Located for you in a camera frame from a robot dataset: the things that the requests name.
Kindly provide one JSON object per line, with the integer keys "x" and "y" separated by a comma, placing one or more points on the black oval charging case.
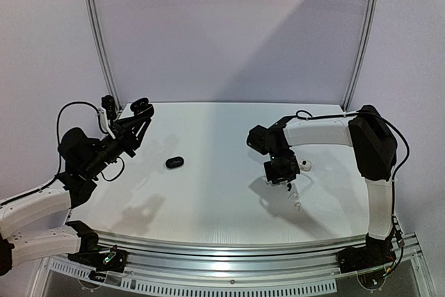
{"x": 142, "y": 108}

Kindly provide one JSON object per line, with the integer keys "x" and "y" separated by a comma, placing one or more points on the aluminium wall post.
{"x": 98, "y": 39}
{"x": 369, "y": 12}

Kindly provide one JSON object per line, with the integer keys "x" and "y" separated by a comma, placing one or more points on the left aluminium wall post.
{"x": 98, "y": 39}

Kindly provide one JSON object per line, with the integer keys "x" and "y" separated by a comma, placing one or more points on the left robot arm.
{"x": 85, "y": 159}

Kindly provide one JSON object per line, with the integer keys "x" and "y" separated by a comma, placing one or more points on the small black charging case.
{"x": 174, "y": 162}

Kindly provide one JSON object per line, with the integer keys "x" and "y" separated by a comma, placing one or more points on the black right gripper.
{"x": 281, "y": 175}

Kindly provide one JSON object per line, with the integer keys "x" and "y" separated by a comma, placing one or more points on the small white charging case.
{"x": 305, "y": 165}

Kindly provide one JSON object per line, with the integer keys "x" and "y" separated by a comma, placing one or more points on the right aluminium wall post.
{"x": 369, "y": 12}

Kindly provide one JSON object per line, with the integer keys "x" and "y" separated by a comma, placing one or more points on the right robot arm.
{"x": 365, "y": 131}

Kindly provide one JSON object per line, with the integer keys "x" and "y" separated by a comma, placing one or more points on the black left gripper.
{"x": 126, "y": 135}

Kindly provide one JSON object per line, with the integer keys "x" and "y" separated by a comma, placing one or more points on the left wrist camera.
{"x": 107, "y": 113}

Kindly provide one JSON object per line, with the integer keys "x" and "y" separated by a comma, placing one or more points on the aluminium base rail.
{"x": 166, "y": 268}

